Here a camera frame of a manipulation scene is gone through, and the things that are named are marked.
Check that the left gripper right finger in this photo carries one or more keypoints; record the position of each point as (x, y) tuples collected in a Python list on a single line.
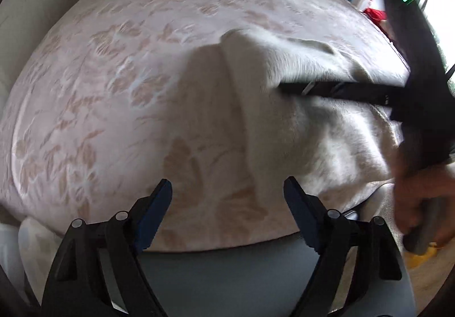
[(376, 288)]

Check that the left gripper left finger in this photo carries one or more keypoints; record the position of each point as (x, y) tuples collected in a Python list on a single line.
[(76, 286)]

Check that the white knit sweater black hearts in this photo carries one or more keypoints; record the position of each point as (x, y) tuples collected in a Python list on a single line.
[(338, 151)]

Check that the person's right hand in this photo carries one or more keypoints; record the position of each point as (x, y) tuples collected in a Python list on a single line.
[(410, 189)]

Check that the person's leg in fleece trousers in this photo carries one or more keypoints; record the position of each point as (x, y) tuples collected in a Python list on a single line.
[(37, 247)]

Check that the red cloth on window seat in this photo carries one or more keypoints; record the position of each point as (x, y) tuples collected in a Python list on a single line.
[(378, 17)]

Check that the pink butterfly pattern bed blanket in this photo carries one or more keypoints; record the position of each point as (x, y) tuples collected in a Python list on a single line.
[(97, 116)]

